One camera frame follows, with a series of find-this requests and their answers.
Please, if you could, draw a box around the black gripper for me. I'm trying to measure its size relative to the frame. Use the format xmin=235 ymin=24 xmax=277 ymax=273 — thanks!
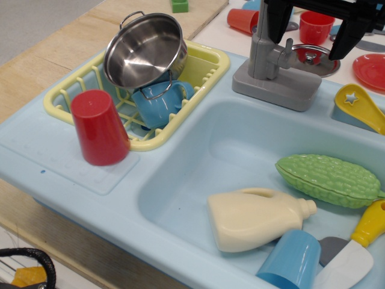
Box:
xmin=264 ymin=1 xmax=384 ymax=60

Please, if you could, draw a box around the grey toy faucet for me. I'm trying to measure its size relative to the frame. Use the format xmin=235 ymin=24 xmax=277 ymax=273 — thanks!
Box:
xmin=232 ymin=1 xmax=322 ymax=111

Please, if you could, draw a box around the red upright cup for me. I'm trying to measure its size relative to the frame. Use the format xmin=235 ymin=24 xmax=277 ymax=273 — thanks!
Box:
xmin=299 ymin=11 xmax=335 ymax=46

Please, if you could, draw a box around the grey purple toy utensil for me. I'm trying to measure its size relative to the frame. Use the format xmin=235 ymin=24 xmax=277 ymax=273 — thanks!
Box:
xmin=286 ymin=21 xmax=299 ymax=32

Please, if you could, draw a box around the steel pot lid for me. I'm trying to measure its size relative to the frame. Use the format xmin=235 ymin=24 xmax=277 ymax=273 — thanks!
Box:
xmin=292 ymin=44 xmax=340 ymax=78

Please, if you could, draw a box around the grey toy knife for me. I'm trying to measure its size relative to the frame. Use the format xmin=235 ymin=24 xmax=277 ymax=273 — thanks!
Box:
xmin=356 ymin=40 xmax=385 ymax=53

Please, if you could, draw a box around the blue toy utensil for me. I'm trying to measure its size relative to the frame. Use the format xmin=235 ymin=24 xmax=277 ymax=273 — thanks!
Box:
xmin=372 ymin=23 xmax=385 ymax=35

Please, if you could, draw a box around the red cup lying down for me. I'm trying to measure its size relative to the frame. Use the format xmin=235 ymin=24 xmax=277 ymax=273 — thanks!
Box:
xmin=227 ymin=8 xmax=259 ymax=34

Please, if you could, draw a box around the red plate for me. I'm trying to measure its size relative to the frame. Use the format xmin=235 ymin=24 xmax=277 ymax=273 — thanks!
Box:
xmin=353 ymin=54 xmax=384 ymax=92

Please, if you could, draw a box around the yellow star spoon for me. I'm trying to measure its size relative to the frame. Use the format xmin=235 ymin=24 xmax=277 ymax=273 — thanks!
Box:
xmin=334 ymin=84 xmax=384 ymax=135

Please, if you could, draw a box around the yellow dish rack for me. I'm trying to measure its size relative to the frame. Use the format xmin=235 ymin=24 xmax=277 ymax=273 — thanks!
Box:
xmin=43 ymin=42 xmax=230 ymax=152

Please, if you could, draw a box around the green plastic block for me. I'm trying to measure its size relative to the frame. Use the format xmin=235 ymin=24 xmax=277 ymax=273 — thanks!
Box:
xmin=171 ymin=0 xmax=189 ymax=13

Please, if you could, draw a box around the green bitter gourd toy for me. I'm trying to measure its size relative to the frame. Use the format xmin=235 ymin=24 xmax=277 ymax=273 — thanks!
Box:
xmin=275 ymin=154 xmax=384 ymax=208

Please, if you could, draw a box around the stainless steel pot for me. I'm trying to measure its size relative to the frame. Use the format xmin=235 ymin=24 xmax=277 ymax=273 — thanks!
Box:
xmin=103 ymin=11 xmax=188 ymax=90

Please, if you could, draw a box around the blue plastic mug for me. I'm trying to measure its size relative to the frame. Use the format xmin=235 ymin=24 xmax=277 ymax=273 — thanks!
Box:
xmin=131 ymin=80 xmax=195 ymax=129

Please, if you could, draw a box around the cream detergent bottle toy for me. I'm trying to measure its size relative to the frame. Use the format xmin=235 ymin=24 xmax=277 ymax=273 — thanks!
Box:
xmin=207 ymin=188 xmax=317 ymax=253

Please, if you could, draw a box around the light blue toy sink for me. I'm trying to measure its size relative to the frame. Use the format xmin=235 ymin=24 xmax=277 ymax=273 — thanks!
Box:
xmin=1 ymin=54 xmax=384 ymax=288

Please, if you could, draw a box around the blue plastic cup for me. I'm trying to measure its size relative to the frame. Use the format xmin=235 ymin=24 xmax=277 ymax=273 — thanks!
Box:
xmin=256 ymin=229 xmax=321 ymax=288

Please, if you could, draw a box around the red plastic cup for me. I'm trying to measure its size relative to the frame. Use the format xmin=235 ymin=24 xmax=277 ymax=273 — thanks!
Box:
xmin=70 ymin=89 xmax=131 ymax=166

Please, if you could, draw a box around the yellow object bottom left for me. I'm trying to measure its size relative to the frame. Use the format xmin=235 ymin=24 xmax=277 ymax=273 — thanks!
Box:
xmin=11 ymin=267 xmax=47 ymax=288

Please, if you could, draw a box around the yellow handled toy knife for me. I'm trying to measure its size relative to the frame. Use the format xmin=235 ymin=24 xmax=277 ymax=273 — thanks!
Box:
xmin=313 ymin=200 xmax=384 ymax=288

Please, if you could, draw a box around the black cable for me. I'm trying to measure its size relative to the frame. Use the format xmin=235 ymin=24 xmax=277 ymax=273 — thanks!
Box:
xmin=0 ymin=247 xmax=57 ymax=289

